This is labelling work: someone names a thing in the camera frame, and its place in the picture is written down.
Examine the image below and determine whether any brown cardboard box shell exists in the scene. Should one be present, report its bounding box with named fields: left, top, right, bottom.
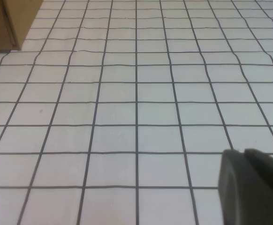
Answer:
left=0, top=0, right=44, bottom=53

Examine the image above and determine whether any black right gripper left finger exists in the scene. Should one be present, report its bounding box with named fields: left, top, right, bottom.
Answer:
left=217, top=148, right=273, bottom=225

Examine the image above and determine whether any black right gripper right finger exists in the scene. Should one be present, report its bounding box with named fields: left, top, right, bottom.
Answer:
left=243, top=148, right=273, bottom=203

